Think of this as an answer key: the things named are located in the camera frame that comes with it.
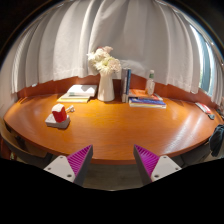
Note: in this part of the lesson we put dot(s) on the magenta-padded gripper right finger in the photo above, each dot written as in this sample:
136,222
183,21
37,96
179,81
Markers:
163,166

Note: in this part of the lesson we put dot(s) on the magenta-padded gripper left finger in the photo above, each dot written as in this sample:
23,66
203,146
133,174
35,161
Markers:
61,166

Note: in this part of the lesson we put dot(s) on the red and white charger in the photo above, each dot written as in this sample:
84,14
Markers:
59,113

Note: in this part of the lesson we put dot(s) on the grey chair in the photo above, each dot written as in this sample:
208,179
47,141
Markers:
30,156
196,155

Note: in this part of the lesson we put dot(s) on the white power strip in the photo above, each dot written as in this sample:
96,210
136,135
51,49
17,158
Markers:
61,124

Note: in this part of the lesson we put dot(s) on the small white plug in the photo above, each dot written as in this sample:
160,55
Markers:
70,108

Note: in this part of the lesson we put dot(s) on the dark chair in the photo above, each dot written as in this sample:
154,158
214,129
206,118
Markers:
217,140

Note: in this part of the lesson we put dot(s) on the yellow book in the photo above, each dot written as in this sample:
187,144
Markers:
71,99

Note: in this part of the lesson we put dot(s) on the small dark object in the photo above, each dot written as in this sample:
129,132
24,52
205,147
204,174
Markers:
211,116

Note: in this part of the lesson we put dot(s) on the red booklet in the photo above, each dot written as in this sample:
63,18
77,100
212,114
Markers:
203,107

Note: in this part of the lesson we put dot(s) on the orange book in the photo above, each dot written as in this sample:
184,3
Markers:
141,94

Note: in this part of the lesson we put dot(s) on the white book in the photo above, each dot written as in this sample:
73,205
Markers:
82,90

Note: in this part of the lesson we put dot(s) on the clear plastic bottle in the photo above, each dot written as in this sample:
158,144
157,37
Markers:
150,85

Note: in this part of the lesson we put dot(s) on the white ceramic vase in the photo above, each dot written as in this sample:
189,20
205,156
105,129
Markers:
106,88

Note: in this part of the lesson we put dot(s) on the blue upright book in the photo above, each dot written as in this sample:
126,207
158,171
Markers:
128,81

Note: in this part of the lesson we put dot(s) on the grey upright book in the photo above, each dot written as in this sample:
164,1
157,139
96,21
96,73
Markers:
123,83

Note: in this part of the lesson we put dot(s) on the window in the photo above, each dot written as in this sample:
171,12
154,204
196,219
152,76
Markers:
206,66

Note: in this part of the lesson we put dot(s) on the white flower bouquet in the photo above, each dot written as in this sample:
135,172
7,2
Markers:
105,61

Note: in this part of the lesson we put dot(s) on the white curtain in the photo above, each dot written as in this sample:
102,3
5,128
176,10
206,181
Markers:
133,40

